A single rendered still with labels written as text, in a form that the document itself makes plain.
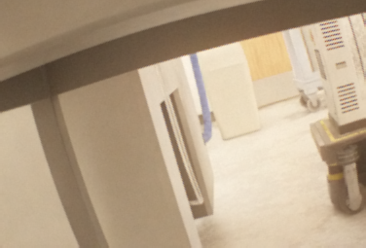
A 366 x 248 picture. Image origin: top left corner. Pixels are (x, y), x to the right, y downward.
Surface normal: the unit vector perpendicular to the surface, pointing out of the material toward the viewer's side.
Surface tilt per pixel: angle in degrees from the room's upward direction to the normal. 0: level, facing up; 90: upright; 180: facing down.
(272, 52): 90
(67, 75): 90
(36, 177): 90
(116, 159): 90
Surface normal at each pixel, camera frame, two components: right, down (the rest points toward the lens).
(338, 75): -0.19, 0.14
